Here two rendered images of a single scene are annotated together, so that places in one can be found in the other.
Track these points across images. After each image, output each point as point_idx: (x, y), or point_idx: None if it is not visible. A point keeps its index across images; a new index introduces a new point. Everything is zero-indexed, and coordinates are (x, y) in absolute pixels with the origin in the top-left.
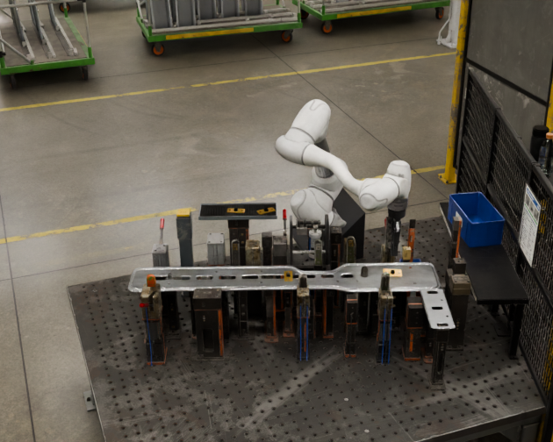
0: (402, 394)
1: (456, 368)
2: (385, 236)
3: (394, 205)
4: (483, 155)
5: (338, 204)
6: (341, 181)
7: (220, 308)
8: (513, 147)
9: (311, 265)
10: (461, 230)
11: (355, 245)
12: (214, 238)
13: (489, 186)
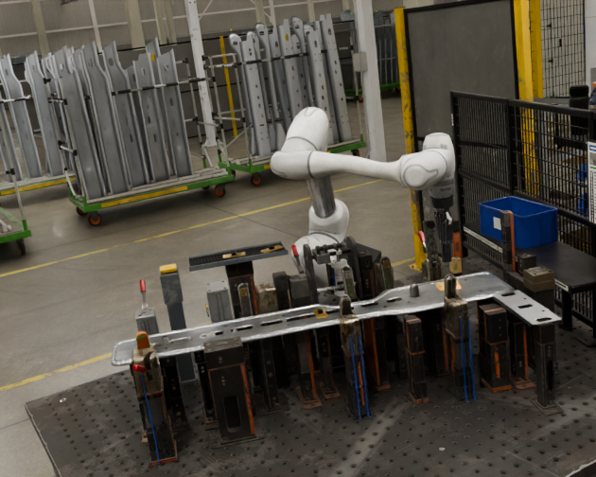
0: (512, 428)
1: (562, 387)
2: (427, 248)
3: (440, 189)
4: (496, 167)
5: (343, 256)
6: (368, 171)
7: (244, 361)
8: (548, 121)
9: None
10: None
11: (392, 267)
12: (215, 286)
13: (517, 191)
